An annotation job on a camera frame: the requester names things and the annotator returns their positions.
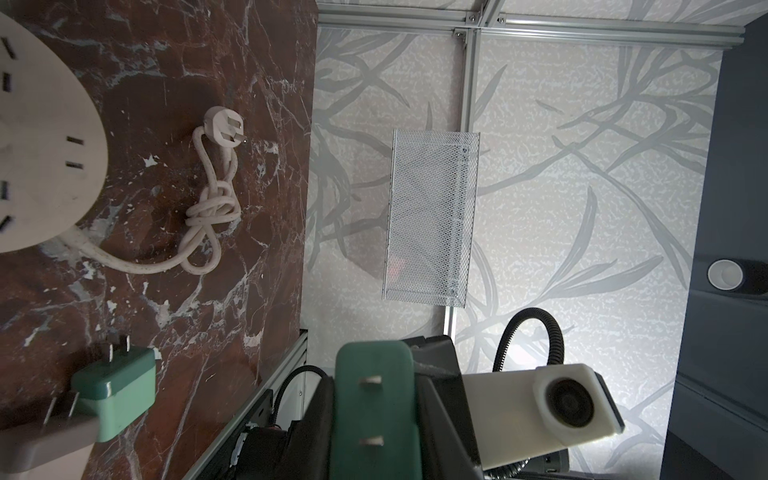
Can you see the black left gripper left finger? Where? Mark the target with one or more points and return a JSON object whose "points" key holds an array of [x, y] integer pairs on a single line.
{"points": [[307, 453]]}

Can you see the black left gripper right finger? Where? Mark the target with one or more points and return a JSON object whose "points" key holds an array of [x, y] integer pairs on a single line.
{"points": [[448, 444]]}

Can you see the light green cube adapter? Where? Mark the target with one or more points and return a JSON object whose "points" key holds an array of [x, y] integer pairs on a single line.
{"points": [[118, 388]]}

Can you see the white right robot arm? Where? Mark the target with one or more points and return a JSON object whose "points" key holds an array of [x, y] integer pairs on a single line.
{"points": [[520, 414]]}

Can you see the white three-pin plug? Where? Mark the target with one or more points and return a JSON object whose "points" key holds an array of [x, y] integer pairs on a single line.
{"points": [[224, 127]]}

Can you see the pink cube adapter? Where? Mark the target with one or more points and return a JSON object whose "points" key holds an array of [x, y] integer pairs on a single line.
{"points": [[57, 447]]}

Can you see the pink round power strip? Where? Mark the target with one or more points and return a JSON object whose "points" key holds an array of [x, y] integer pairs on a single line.
{"points": [[54, 154]]}

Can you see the white wire mesh basket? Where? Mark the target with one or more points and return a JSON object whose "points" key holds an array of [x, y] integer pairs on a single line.
{"points": [[433, 188]]}

